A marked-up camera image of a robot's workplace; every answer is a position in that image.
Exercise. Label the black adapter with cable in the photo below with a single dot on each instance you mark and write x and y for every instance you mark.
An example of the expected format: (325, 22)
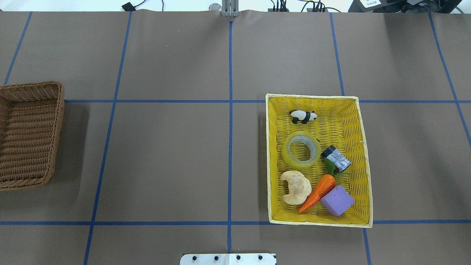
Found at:
(129, 6)

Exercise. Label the panda toy figurine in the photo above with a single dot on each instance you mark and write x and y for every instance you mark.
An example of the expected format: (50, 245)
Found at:
(302, 116)

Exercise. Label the yellow tape roll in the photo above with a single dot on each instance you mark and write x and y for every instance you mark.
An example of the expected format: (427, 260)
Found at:
(300, 150)

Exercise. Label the black equipment on table edge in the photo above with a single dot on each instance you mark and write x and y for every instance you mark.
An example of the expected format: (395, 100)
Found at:
(403, 6)

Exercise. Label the small black labelled can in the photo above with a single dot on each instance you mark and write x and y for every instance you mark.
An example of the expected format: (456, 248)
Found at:
(335, 160)

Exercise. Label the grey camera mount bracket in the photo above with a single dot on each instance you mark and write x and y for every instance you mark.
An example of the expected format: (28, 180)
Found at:
(230, 8)

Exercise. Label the yellow woven basket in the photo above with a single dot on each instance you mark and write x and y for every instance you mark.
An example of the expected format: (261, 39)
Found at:
(298, 129)

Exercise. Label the purple block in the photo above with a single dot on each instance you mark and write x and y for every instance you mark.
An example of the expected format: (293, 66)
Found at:
(337, 201)

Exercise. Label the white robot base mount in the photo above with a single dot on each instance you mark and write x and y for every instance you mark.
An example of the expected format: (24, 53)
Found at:
(229, 259)

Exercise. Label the toy orange carrot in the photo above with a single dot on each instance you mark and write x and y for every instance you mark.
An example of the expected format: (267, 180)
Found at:
(324, 185)

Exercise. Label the brown wicker basket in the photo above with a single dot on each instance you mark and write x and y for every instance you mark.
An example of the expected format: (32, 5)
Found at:
(30, 127)

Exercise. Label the black cable plugs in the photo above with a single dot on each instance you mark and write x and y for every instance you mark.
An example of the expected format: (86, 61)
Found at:
(320, 6)

